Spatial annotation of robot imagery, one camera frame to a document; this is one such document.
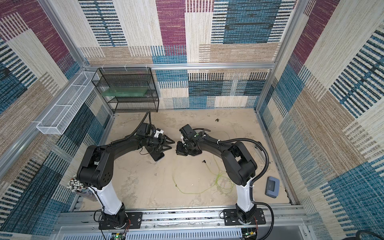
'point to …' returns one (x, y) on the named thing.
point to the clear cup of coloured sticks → (75, 185)
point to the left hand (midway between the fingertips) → (174, 144)
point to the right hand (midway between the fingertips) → (179, 154)
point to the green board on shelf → (124, 91)
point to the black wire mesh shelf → (129, 77)
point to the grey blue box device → (272, 187)
